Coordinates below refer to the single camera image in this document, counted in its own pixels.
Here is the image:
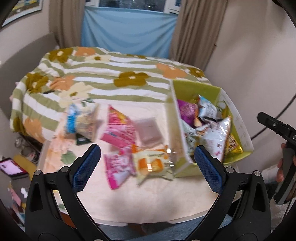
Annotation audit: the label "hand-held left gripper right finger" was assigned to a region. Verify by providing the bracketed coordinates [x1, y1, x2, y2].
[187, 146, 271, 241]

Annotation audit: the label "black cable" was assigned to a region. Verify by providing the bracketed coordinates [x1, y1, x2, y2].
[252, 94, 296, 139]

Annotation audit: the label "light blue snack packet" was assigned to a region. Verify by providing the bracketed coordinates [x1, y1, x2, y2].
[196, 95, 219, 121]

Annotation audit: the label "mauve flat packet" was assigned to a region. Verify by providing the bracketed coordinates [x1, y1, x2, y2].
[135, 118, 162, 147]

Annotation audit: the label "orange cake packet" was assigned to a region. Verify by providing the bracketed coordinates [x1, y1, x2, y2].
[132, 145, 177, 186]

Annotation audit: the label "person's right hand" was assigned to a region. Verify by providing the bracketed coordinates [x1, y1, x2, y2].
[276, 143, 287, 183]

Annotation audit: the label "framed wall picture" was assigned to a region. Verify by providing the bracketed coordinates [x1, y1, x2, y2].
[0, 0, 43, 22]

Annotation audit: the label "white low table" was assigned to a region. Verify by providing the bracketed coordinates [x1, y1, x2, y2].
[37, 100, 241, 226]

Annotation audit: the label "bright pink snack packet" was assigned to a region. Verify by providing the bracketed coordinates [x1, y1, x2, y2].
[100, 105, 137, 149]

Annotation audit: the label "tablet with pink screen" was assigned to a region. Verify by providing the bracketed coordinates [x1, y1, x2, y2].
[0, 158, 28, 178]

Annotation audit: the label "window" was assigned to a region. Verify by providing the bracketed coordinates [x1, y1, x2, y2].
[84, 0, 183, 14]

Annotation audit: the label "person's blue pants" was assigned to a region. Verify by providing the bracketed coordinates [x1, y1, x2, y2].
[99, 214, 234, 241]

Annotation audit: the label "blue label snack packet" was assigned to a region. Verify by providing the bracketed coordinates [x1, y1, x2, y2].
[65, 103, 100, 139]

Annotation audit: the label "purple snack bag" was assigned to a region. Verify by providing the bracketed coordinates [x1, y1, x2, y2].
[177, 100, 200, 128]

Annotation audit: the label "pink white snack packet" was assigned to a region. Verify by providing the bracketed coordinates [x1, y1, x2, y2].
[104, 148, 137, 190]

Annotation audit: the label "yellow chip bag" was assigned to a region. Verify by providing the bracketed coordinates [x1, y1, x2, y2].
[225, 134, 244, 156]

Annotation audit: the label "dark green small packet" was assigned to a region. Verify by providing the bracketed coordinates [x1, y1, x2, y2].
[76, 133, 93, 145]

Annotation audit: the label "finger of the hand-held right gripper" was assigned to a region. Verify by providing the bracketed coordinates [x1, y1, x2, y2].
[258, 112, 296, 142]

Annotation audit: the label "floral striped blanket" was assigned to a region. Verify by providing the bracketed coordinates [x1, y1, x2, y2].
[9, 46, 212, 144]

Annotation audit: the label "green cardboard box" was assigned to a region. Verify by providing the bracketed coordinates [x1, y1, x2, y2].
[166, 80, 253, 178]

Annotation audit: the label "light blue cloth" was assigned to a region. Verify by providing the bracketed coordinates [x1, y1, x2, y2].
[81, 6, 178, 58]

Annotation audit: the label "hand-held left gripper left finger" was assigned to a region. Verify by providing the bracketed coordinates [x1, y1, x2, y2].
[24, 144, 109, 241]

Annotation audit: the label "white printed snack packet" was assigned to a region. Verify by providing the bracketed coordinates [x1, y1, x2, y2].
[203, 116, 232, 163]

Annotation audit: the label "beige curtain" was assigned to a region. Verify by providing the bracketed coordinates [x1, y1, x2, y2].
[48, 0, 87, 49]
[170, 0, 229, 70]

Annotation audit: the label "grey bed headboard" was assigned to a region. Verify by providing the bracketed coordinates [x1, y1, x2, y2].
[0, 32, 57, 78]

